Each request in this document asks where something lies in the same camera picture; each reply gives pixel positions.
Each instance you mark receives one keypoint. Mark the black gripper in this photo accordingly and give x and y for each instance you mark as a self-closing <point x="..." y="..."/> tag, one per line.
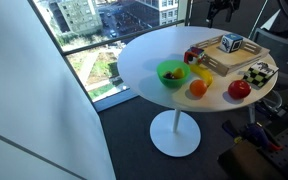
<point x="218" y="5"/>

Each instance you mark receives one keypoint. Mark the wooden crate tray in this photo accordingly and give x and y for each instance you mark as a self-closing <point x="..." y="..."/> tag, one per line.
<point x="224" y="63"/>

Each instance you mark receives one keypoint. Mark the blue black white cube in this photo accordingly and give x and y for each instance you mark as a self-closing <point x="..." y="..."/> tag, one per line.
<point x="231" y="42"/>

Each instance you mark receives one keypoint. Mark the yellow banana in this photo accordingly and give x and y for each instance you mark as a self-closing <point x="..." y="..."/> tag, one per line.
<point x="203" y="73"/>

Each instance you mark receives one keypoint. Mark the yellow lemon in bowl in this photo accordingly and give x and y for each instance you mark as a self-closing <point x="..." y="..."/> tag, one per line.
<point x="178" y="73"/>

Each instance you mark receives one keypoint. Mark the green plastic bowl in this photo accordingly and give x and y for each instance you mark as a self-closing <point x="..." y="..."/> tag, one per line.
<point x="171" y="65"/>

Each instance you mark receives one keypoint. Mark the orange fruit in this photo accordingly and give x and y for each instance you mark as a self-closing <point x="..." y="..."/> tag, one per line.
<point x="198" y="88"/>

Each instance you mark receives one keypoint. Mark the red apple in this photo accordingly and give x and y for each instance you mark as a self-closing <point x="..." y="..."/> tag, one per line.
<point x="239" y="89"/>

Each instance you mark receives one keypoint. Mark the grey office chair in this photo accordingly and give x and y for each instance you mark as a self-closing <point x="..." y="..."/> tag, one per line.
<point x="278" y="47"/>

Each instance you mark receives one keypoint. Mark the dark plum in bowl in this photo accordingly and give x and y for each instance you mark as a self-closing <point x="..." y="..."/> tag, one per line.
<point x="168" y="75"/>

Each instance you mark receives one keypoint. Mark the blue clamp with red tips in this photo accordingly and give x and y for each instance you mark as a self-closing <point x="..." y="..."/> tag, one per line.
<point x="254" y="133"/>

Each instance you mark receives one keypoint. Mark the brown box corner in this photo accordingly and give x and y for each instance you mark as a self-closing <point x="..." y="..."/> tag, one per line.
<point x="243" y="162"/>

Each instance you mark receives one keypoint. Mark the white round pedestal table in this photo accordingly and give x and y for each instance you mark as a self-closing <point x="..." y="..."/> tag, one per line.
<point x="173" y="131"/>

